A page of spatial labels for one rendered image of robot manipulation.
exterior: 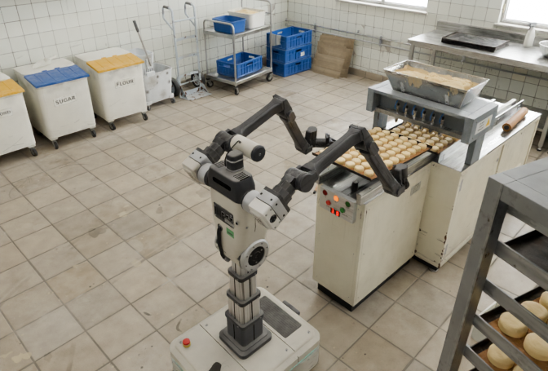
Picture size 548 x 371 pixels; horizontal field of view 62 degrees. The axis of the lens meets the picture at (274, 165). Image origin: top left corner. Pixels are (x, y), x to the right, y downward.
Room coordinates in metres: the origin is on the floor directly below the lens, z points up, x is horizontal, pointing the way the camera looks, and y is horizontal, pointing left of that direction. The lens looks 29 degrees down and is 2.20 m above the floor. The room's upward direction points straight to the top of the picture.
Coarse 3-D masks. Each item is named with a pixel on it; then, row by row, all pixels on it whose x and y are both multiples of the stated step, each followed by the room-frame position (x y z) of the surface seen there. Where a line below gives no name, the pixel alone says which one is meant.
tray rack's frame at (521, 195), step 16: (544, 160) 0.69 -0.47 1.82; (512, 176) 0.64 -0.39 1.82; (528, 176) 0.64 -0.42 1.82; (544, 176) 0.64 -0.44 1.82; (512, 192) 0.60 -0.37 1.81; (528, 192) 0.59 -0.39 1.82; (544, 192) 0.59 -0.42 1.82; (528, 208) 0.57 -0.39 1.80; (544, 208) 0.55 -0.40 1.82; (544, 224) 0.54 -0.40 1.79
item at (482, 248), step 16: (496, 176) 0.64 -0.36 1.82; (496, 192) 0.62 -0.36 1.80; (480, 208) 0.64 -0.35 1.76; (496, 208) 0.62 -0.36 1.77; (480, 224) 0.63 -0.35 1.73; (496, 224) 0.62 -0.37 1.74; (480, 240) 0.63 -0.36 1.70; (496, 240) 0.63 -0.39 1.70; (480, 256) 0.62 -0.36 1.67; (464, 272) 0.64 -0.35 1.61; (480, 272) 0.62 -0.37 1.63; (464, 288) 0.63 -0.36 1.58; (480, 288) 0.62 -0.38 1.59; (464, 304) 0.62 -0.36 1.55; (464, 320) 0.62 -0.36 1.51; (448, 336) 0.64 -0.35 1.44; (464, 336) 0.62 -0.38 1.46; (448, 352) 0.63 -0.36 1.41; (448, 368) 0.62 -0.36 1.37
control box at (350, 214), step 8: (320, 192) 2.18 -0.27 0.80; (328, 192) 2.14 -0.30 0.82; (336, 192) 2.11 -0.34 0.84; (320, 200) 2.18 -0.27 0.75; (328, 200) 2.14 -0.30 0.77; (344, 200) 2.06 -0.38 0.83; (352, 200) 2.04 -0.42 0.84; (328, 208) 2.14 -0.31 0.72; (336, 208) 2.09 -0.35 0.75; (344, 208) 2.05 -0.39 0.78; (352, 208) 2.02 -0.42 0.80; (344, 216) 2.05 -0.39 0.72; (352, 216) 2.01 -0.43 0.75
